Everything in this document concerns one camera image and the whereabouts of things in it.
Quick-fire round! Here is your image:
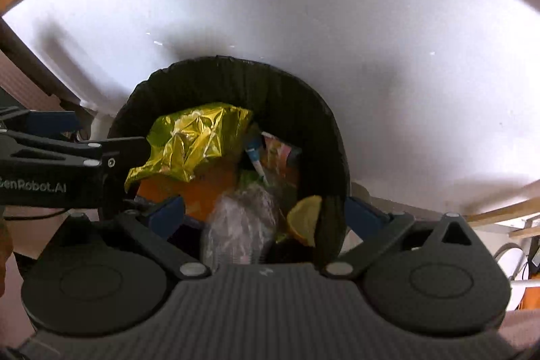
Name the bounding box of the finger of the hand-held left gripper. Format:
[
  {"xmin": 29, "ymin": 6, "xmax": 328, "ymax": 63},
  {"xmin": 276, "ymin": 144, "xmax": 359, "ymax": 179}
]
[
  {"xmin": 0, "ymin": 107, "xmax": 82, "ymax": 138},
  {"xmin": 0, "ymin": 130, "xmax": 148, "ymax": 175}
]

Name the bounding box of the wooden slat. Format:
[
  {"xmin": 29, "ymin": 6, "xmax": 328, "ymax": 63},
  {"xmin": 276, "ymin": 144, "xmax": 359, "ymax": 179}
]
[
  {"xmin": 464, "ymin": 178, "xmax": 540, "ymax": 226},
  {"xmin": 508, "ymin": 225, "xmax": 540, "ymax": 239}
]

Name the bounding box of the orange chip box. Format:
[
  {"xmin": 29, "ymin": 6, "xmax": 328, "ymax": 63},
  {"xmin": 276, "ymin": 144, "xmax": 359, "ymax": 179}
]
[{"xmin": 137, "ymin": 164, "xmax": 241, "ymax": 221}]

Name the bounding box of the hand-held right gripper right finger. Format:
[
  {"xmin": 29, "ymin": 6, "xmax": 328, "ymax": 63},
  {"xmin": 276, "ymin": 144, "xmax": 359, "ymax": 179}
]
[{"xmin": 321, "ymin": 195, "xmax": 490, "ymax": 280}]

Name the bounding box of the clear plastic bag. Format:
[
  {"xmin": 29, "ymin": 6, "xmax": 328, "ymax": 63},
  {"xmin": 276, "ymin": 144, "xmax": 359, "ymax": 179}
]
[{"xmin": 201, "ymin": 189, "xmax": 280, "ymax": 270}]

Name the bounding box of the green translucent wrapper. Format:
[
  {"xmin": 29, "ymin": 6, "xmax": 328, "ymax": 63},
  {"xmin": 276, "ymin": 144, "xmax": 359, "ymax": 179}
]
[{"xmin": 238, "ymin": 170, "xmax": 264, "ymax": 192}]

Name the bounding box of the gold foil bag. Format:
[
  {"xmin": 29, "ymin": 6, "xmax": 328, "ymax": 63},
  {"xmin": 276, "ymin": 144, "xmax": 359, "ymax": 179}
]
[{"xmin": 124, "ymin": 103, "xmax": 254, "ymax": 194}]

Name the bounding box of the white blue crumpled wrapper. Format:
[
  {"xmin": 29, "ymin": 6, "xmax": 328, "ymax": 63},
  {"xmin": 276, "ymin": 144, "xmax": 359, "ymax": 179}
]
[{"xmin": 245, "ymin": 136, "xmax": 271, "ymax": 186}]

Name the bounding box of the black trash bin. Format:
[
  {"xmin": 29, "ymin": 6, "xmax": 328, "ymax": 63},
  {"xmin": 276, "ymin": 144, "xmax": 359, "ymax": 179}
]
[{"xmin": 107, "ymin": 55, "xmax": 352, "ymax": 266}]

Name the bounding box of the macaron snack packet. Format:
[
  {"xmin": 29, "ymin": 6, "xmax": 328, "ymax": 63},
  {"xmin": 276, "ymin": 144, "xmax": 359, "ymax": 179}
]
[{"xmin": 259, "ymin": 131, "xmax": 302, "ymax": 175}]

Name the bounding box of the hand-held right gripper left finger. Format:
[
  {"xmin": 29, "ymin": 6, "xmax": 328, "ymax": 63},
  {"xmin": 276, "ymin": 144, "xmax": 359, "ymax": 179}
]
[{"xmin": 53, "ymin": 195, "xmax": 212, "ymax": 280}]

